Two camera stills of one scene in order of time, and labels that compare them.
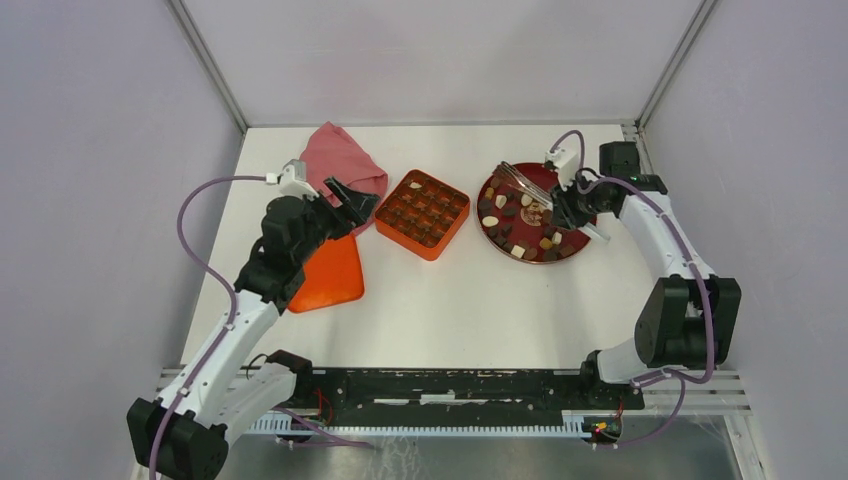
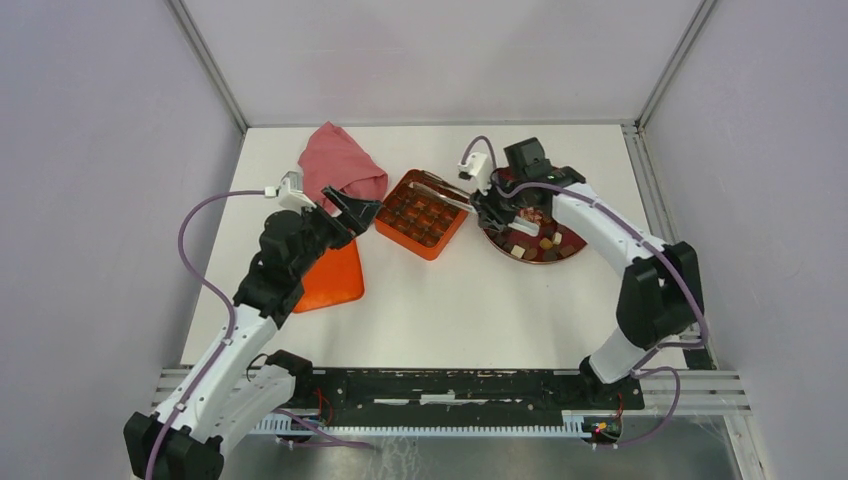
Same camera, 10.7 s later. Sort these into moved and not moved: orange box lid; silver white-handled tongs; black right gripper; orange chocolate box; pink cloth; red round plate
Moved: black right gripper; silver white-handled tongs
Not moved: orange box lid; pink cloth; red round plate; orange chocolate box
